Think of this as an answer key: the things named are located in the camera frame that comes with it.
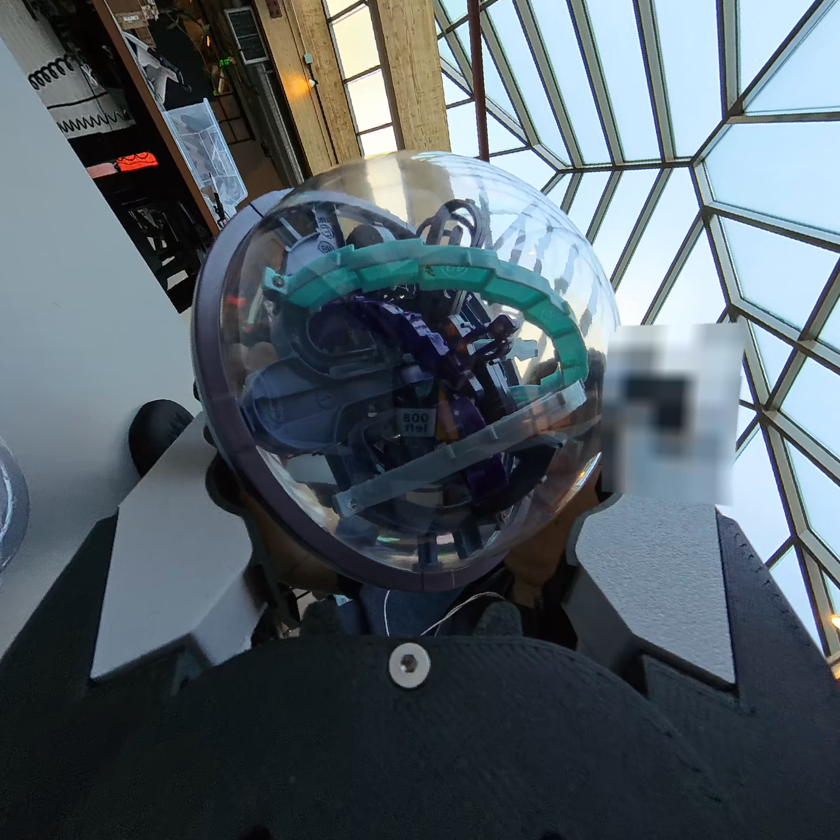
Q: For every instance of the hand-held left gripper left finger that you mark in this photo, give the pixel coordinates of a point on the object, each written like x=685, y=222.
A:
x=170, y=544

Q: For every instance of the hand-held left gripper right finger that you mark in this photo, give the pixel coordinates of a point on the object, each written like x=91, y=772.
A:
x=656, y=577

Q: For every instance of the clear plastic maze ball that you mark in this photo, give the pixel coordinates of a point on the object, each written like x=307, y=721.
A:
x=420, y=295

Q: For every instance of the black rounded object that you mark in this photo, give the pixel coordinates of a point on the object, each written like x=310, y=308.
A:
x=157, y=430

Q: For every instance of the clear round bowl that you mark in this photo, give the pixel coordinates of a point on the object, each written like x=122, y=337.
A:
x=12, y=505

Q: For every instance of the clear acrylic holder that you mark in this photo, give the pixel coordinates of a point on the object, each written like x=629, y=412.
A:
x=203, y=151

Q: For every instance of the black and white poster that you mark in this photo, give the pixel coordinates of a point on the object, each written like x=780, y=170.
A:
x=79, y=98

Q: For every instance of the red metal pipe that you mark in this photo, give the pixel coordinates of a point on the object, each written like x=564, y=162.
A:
x=478, y=79

